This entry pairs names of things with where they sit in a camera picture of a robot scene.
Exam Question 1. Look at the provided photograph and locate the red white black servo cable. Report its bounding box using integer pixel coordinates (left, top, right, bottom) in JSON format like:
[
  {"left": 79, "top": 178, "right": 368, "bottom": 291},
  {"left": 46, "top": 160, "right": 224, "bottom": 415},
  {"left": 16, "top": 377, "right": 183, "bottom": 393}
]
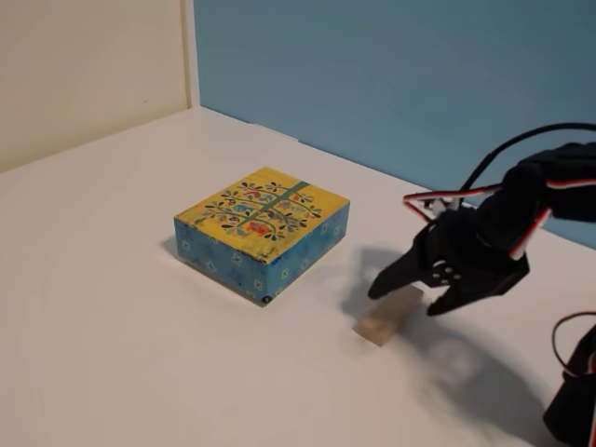
[
  {"left": 551, "top": 310, "right": 596, "bottom": 387},
  {"left": 402, "top": 179, "right": 596, "bottom": 260}
]

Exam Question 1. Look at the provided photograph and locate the black camera cable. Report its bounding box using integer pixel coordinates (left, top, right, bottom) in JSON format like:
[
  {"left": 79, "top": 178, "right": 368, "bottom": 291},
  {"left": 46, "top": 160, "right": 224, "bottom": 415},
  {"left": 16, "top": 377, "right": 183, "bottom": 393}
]
[{"left": 458, "top": 121, "right": 596, "bottom": 206}]

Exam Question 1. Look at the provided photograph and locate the wooden Jenga block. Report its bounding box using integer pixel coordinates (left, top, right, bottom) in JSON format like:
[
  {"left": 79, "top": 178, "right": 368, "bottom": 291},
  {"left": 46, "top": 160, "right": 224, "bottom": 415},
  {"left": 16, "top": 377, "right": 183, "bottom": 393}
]
[{"left": 358, "top": 286, "right": 424, "bottom": 348}]

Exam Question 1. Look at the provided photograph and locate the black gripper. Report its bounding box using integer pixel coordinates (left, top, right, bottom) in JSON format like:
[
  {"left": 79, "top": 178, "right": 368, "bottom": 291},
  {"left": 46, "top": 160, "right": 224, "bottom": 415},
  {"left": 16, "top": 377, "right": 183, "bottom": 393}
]
[{"left": 367, "top": 209, "right": 531, "bottom": 317}]

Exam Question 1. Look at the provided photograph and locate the floral yellow and blue box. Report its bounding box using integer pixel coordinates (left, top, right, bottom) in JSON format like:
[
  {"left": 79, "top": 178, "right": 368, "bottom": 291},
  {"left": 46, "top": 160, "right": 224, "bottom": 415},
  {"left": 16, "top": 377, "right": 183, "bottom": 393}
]
[{"left": 173, "top": 166, "right": 351, "bottom": 307}]

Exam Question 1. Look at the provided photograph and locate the blue backdrop panel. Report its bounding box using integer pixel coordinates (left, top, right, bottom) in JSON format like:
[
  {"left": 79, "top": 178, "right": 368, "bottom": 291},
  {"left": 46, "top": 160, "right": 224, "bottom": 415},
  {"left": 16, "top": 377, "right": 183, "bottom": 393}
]
[{"left": 192, "top": 0, "right": 596, "bottom": 243}]

